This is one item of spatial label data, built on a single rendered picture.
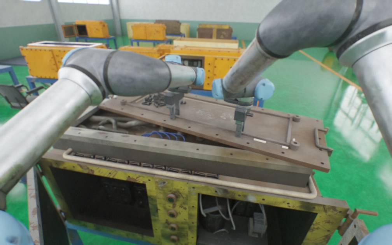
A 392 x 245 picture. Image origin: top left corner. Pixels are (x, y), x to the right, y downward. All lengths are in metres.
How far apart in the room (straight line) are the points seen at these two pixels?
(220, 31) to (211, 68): 5.82
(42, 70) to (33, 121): 4.56
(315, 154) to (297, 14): 0.70
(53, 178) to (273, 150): 1.16
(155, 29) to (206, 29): 2.28
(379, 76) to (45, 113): 0.60
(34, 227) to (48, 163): 0.41
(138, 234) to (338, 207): 1.05
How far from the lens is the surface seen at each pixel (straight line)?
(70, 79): 0.53
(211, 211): 1.19
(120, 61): 0.50
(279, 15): 0.43
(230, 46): 6.59
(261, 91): 0.75
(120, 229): 1.43
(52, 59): 4.75
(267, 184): 0.96
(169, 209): 1.10
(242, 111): 0.87
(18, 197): 3.14
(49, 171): 1.33
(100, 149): 1.11
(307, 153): 0.99
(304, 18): 0.41
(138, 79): 0.49
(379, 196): 3.34
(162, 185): 0.97
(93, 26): 11.38
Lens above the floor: 1.89
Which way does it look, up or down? 30 degrees down
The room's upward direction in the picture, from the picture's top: 1 degrees clockwise
